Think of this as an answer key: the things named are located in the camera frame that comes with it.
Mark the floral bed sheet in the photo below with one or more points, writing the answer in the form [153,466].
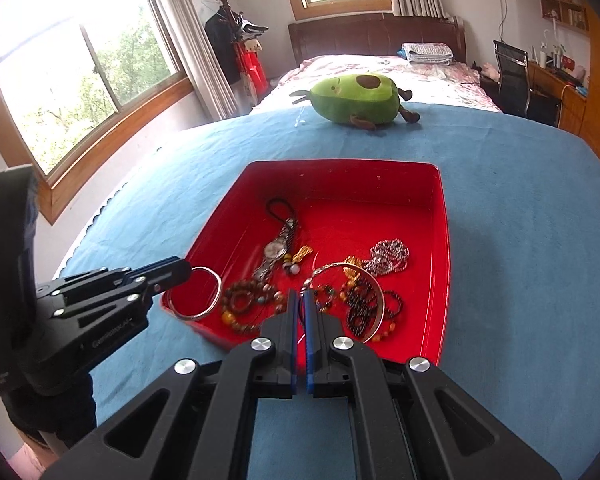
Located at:
[430,85]

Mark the red bag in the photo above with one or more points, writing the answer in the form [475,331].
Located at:
[254,72]

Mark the black office chair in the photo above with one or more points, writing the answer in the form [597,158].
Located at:
[515,75]

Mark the folded patterned blanket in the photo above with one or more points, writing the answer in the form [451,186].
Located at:
[427,53]

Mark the large wooden frame window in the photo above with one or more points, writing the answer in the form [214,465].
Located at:
[80,60]

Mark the red plastic tray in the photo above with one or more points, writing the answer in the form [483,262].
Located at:
[360,210]

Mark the wooden desk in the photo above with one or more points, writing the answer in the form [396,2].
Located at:
[570,105]

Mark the blue blanket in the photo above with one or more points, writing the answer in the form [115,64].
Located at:
[520,260]

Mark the wooden wall shelf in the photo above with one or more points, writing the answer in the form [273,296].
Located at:
[565,5]

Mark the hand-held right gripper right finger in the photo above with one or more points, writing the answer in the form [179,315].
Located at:
[310,350]

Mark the gold charm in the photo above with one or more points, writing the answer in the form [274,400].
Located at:
[352,266]

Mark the pink cloth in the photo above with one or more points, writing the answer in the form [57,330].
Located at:
[30,460]

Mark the thin silver bangle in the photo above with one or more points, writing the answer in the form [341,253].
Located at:
[192,316]

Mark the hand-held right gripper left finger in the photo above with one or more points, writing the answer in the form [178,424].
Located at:
[293,350]

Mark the green avocado plush toy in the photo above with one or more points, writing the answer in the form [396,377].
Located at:
[360,100]

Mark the dark wooden headboard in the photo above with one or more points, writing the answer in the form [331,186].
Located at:
[355,35]

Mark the pink plush toy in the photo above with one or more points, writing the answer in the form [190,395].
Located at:
[490,70]

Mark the silver bangle with charm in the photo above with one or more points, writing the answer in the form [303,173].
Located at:
[377,305]

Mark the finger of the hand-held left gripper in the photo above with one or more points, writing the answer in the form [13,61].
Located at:
[130,302]
[170,270]

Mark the silver wrist watch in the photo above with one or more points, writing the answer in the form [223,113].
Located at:
[275,250]

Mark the coat rack with dark clothes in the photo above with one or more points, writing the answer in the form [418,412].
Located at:
[225,35]

